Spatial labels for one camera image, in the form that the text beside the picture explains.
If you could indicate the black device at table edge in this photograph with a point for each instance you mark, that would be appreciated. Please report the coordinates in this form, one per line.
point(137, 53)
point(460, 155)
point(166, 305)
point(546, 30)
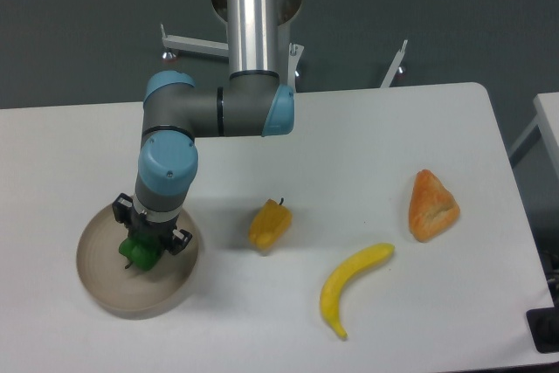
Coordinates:
point(543, 326)

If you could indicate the orange toy croissant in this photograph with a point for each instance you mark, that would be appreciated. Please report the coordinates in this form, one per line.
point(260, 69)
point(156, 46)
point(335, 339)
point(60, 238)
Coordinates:
point(433, 209)

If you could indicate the yellow toy banana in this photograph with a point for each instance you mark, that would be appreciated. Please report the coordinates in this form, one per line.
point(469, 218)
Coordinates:
point(341, 278)

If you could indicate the beige round plate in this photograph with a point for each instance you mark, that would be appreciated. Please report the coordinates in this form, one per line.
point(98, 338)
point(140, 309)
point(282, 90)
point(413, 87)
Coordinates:
point(132, 293)

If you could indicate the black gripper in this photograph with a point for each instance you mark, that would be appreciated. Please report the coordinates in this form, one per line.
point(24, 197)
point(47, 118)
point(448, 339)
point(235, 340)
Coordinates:
point(163, 235)

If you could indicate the yellow toy pepper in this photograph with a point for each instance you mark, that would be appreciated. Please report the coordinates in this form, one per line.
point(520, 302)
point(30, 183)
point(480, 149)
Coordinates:
point(271, 221)

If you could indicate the green toy pepper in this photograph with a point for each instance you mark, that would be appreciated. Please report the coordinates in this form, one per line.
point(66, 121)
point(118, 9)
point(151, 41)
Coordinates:
point(139, 253)

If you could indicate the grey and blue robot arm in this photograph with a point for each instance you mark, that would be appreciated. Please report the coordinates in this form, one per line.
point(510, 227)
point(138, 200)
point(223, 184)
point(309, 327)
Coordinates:
point(259, 100)

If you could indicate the white side table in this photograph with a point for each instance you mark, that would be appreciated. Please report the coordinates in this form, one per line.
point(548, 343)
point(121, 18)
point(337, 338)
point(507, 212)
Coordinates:
point(544, 126)

